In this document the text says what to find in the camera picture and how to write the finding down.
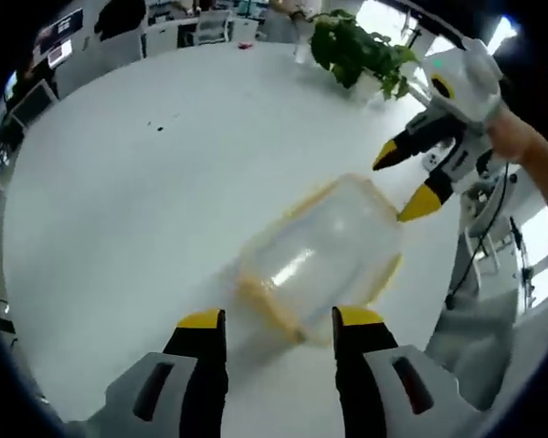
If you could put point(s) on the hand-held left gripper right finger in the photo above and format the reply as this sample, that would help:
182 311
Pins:
370 388

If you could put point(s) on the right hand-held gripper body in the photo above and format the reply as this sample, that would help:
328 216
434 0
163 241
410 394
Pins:
472 86

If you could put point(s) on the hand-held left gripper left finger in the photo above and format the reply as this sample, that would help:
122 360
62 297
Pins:
182 388

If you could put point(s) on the clear plastic buckle box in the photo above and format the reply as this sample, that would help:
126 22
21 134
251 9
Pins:
319 246

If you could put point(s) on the green plant in white pot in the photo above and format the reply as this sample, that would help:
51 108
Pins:
351 45

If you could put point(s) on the grey mesh chair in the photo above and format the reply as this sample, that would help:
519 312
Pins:
479 347

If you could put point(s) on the small pink object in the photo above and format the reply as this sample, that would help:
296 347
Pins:
245 45

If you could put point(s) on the white office chair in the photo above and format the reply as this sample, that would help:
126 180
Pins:
32 104
213 27

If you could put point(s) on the dark computer monitor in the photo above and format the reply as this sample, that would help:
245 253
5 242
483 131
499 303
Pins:
59 34

